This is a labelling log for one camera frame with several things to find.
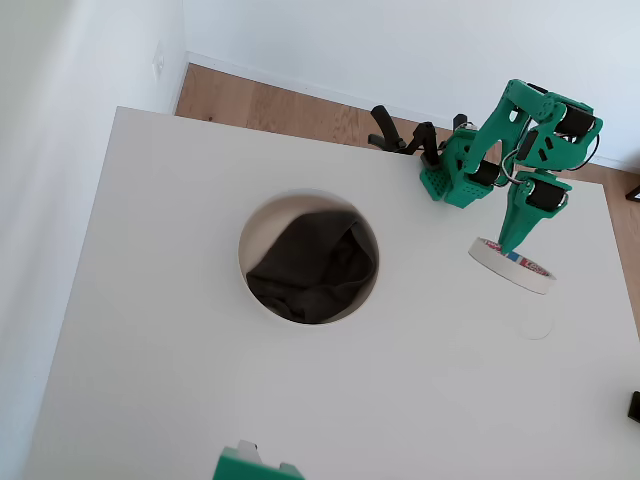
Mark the white wall outlet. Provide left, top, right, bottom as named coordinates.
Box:
left=151, top=41, right=167, bottom=81

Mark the green and white plastic object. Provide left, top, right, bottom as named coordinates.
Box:
left=213, top=439, right=306, bottom=480

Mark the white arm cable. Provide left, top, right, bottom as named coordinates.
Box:
left=498, top=148, right=520, bottom=187

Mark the black clamp with angled lever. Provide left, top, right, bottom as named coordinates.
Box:
left=403, top=121, right=444, bottom=171

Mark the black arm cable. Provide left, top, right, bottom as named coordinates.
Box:
left=559, top=130, right=602, bottom=173

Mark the dark grey cloth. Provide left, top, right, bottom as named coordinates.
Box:
left=245, top=212, right=377, bottom=325

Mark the white tape roll red-blue core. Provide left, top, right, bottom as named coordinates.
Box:
left=468, top=236, right=557, bottom=296

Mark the black clamp with round handle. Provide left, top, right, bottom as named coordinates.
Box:
left=368, top=104, right=407, bottom=154

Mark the white baseboard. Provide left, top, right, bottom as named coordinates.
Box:
left=169, top=49, right=640, bottom=174

